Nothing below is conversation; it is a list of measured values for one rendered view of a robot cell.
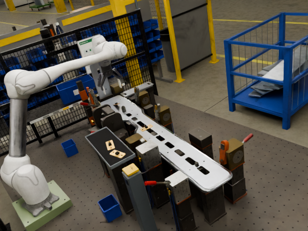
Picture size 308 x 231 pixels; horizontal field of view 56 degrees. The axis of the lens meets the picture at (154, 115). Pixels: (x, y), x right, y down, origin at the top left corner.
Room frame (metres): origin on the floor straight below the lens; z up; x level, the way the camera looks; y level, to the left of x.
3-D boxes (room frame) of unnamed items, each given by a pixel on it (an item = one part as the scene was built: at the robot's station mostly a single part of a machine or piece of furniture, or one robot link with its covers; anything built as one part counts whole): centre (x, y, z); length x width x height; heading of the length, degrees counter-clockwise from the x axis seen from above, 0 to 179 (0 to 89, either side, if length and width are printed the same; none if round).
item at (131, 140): (1.43, 0.16, 0.89); 0.12 x 0.08 x 0.38; 115
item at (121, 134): (1.47, 0.22, 0.90); 0.05 x 0.05 x 0.40; 25
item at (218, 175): (1.63, 0.05, 1.00); 1.38 x 0.22 x 0.02; 25
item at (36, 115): (2.38, 0.63, 1.01); 0.90 x 0.22 x 0.03; 115
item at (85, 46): (2.61, 0.41, 1.30); 0.23 x 0.02 x 0.31; 115
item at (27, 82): (1.67, 0.67, 1.46); 0.18 x 0.14 x 0.13; 135
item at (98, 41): (2.06, 0.25, 1.49); 0.13 x 0.11 x 0.16; 45
